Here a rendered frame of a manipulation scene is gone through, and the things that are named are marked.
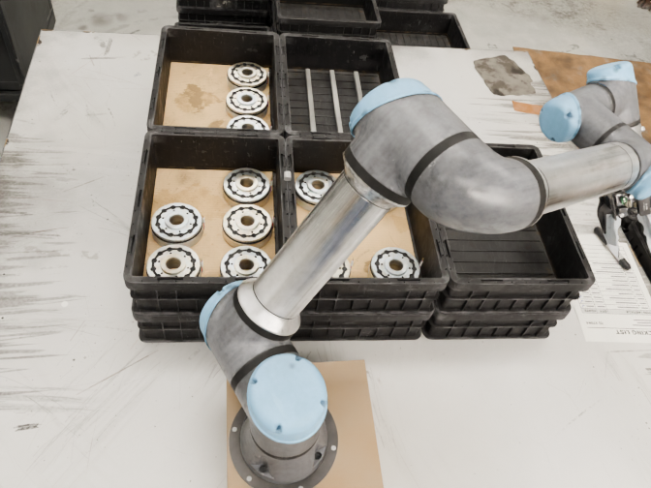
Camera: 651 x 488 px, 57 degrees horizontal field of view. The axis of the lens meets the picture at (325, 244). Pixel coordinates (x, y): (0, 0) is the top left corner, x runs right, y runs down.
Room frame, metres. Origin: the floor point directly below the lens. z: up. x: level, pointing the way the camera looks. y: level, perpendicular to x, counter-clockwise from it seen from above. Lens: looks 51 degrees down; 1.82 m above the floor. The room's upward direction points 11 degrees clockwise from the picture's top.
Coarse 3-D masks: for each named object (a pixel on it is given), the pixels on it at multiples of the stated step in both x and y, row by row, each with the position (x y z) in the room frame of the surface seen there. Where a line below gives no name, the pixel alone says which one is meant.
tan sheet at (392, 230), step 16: (336, 176) 1.01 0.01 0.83; (400, 208) 0.95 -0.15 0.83; (384, 224) 0.89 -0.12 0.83; (400, 224) 0.90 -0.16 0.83; (368, 240) 0.84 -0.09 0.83; (384, 240) 0.84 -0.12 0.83; (400, 240) 0.85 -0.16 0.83; (352, 256) 0.79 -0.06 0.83; (368, 256) 0.79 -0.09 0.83; (352, 272) 0.74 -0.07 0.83
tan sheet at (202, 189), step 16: (160, 176) 0.90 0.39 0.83; (176, 176) 0.91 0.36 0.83; (192, 176) 0.92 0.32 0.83; (208, 176) 0.93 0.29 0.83; (224, 176) 0.94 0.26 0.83; (160, 192) 0.86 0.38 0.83; (176, 192) 0.87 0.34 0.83; (192, 192) 0.87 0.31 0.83; (208, 192) 0.88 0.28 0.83; (272, 192) 0.92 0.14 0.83; (208, 208) 0.84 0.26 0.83; (224, 208) 0.85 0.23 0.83; (272, 208) 0.87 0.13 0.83; (208, 224) 0.79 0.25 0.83; (208, 240) 0.75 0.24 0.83; (224, 240) 0.76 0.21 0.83; (272, 240) 0.78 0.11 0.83; (208, 256) 0.71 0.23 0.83; (272, 256) 0.74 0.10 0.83; (144, 272) 0.64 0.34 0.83; (208, 272) 0.67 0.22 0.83
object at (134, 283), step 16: (144, 144) 0.89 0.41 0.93; (144, 160) 0.86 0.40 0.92; (144, 176) 0.80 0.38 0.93; (288, 208) 0.79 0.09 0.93; (288, 224) 0.75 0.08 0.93; (128, 240) 0.64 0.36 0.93; (128, 256) 0.61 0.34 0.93; (128, 272) 0.57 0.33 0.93; (128, 288) 0.55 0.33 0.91; (144, 288) 0.56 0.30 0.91; (160, 288) 0.56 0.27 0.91; (176, 288) 0.57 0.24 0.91; (192, 288) 0.58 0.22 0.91; (208, 288) 0.58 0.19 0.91
